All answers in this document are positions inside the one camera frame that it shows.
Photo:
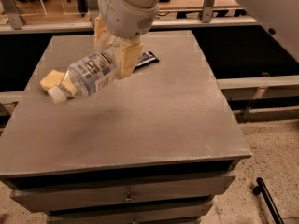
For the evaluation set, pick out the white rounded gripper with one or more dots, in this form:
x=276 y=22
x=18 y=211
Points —
x=126 y=18

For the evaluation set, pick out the blue label plastic bottle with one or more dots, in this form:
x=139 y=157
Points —
x=86 y=76

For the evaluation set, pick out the yellow sponge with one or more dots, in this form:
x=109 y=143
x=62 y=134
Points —
x=60 y=79

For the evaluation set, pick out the dark blue snack packet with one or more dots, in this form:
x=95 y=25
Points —
x=146 y=58

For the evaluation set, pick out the grey drawer cabinet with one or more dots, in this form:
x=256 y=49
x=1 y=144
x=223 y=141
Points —
x=168 y=118

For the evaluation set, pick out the upper grey drawer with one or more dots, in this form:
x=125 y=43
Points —
x=137 y=190

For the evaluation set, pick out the grey drawer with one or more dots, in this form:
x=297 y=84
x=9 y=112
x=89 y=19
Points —
x=141 y=214
x=137 y=190

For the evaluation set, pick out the lower grey drawer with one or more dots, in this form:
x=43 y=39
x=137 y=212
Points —
x=141 y=214

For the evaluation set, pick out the black floor stand leg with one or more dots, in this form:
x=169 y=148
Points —
x=261 y=188

